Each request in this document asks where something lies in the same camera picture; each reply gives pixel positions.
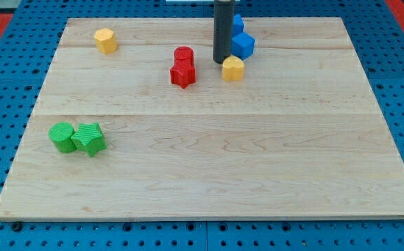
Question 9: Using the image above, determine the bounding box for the red cylinder block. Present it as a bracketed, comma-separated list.
[173, 46, 194, 66]

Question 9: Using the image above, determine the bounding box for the green cylinder block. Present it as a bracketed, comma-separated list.
[48, 122, 77, 153]

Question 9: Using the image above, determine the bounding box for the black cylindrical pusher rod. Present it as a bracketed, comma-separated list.
[213, 0, 235, 64]

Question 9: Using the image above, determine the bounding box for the green star block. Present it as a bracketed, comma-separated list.
[71, 123, 107, 158]

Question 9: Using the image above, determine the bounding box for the red star block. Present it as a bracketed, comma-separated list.
[170, 64, 196, 89]

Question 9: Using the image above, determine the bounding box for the blue block behind rod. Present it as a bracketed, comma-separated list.
[232, 14, 244, 37]

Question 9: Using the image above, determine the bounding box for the light wooden board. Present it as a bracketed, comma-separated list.
[0, 17, 404, 222]

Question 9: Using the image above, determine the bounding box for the yellow heart block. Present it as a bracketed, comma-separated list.
[222, 55, 245, 82]

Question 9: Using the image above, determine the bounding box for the blue cube block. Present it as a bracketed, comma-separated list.
[231, 32, 255, 60]

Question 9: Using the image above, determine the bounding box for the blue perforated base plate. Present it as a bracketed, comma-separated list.
[0, 1, 404, 250]

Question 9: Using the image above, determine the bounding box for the yellow hexagon block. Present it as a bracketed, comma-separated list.
[94, 28, 118, 54]

